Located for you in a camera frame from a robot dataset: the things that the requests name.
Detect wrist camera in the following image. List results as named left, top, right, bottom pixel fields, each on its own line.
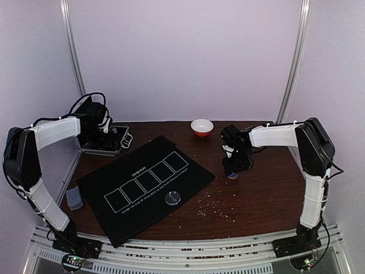
left=220, top=124, right=240, bottom=144
left=86, top=102, right=107, bottom=123

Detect purple small blind button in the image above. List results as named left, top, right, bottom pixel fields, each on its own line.
left=228, top=172, right=238, bottom=180

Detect left aluminium frame post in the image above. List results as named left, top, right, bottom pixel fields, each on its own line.
left=60, top=0, right=86, bottom=96

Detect black dealer button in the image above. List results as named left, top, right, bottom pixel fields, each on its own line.
left=165, top=191, right=181, bottom=206

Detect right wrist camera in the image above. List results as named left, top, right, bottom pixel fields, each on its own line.
left=220, top=124, right=240, bottom=144

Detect right aluminium frame post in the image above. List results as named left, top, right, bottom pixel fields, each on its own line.
left=276, top=0, right=312, bottom=124

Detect black poker play mat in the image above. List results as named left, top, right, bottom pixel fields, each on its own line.
left=76, top=135, right=215, bottom=248

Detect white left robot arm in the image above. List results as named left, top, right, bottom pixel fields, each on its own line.
left=2, top=114, right=112, bottom=253

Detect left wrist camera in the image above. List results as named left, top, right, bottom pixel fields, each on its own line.
left=86, top=102, right=107, bottom=123

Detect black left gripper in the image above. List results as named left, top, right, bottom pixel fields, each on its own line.
left=84, top=126, right=120, bottom=150

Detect white and red bowl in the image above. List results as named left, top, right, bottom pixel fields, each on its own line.
left=190, top=119, right=214, bottom=137

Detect grey playing card deck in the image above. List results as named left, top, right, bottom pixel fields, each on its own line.
left=66, top=186, right=83, bottom=211

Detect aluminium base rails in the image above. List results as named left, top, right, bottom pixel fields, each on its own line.
left=22, top=224, right=347, bottom=274

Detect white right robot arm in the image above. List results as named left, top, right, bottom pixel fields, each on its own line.
left=220, top=118, right=335, bottom=252

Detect aluminium poker chip case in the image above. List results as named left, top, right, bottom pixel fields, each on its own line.
left=76, top=95, right=134, bottom=157

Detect aluminium frame post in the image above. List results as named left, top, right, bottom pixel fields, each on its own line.
left=276, top=0, right=312, bottom=124
left=60, top=0, right=86, bottom=96

